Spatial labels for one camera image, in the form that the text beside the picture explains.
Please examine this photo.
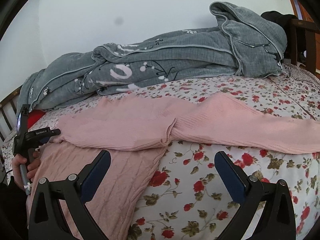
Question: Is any pink knit sweater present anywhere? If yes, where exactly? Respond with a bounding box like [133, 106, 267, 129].
[35, 93, 319, 239]

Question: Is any person's left hand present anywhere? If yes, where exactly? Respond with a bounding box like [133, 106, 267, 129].
[11, 151, 41, 190]

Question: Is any red pillow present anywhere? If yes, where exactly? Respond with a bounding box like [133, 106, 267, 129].
[27, 110, 46, 129]

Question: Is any wooden bed headboard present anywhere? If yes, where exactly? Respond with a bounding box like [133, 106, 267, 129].
[1, 86, 21, 143]

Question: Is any grey floral blanket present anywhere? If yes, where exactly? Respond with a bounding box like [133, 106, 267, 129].
[17, 2, 287, 111]

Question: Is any wooden bed footboard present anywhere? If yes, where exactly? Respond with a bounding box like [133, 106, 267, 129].
[290, 19, 319, 74]

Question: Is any black garment on footboard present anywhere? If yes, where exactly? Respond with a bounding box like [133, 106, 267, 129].
[261, 11, 306, 63]

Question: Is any wooden door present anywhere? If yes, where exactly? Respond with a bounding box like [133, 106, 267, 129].
[296, 0, 319, 29]

